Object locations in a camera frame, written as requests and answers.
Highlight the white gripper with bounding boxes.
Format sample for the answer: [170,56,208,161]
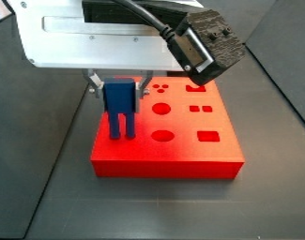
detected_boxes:
[8,0,180,112]

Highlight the blue square-circle peg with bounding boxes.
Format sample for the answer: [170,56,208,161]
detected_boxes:
[103,78,135,139]

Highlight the red shape-sorter board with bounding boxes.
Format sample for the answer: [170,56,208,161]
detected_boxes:
[91,77,245,179]

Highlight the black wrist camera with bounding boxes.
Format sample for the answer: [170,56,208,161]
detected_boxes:
[167,9,245,85]

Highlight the black camera cable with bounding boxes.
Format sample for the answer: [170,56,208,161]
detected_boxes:
[110,0,176,43]

